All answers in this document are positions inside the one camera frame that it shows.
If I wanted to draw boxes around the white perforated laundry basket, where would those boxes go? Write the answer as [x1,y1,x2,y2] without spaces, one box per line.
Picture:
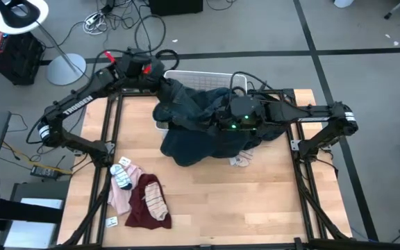
[154,69,249,140]

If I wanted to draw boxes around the blue denim jeans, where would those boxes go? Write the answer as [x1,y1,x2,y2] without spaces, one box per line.
[152,78,283,167]

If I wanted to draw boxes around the maroon garment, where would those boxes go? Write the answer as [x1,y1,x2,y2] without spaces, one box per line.
[124,173,173,231]

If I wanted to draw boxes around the black box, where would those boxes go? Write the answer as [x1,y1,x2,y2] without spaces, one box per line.
[148,0,204,17]

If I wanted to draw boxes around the white power strip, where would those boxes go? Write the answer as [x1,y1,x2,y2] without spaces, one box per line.
[83,11,108,35]

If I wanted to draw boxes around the blue white striped sock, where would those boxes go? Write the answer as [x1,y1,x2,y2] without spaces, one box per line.
[109,162,134,191]

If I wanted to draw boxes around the pink striped sock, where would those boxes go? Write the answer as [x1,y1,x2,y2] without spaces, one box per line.
[144,181,169,222]

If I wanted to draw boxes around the pale pink garment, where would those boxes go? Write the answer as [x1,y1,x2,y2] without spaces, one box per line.
[107,162,146,216]

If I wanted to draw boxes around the white floor object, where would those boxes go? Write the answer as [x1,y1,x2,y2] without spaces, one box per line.
[333,0,356,9]

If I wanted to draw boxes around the grey cabinet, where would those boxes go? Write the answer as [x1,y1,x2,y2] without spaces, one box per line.
[0,180,69,250]

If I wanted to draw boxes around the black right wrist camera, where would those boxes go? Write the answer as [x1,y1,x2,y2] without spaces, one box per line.
[230,95,264,117]

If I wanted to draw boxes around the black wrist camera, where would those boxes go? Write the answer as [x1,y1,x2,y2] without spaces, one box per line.
[119,48,151,79]
[230,95,264,117]

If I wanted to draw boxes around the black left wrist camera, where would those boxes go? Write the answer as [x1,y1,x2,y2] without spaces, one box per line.
[119,48,151,79]

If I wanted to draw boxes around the black coiled cable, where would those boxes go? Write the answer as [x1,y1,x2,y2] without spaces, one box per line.
[154,48,181,70]

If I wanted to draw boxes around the black floor cable tangle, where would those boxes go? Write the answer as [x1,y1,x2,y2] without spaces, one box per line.
[97,0,168,56]

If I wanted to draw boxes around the white ring floor lamp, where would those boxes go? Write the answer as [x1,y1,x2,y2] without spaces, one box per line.
[0,0,88,87]

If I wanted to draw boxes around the black aluminium table frame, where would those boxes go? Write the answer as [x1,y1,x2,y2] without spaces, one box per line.
[57,88,352,250]

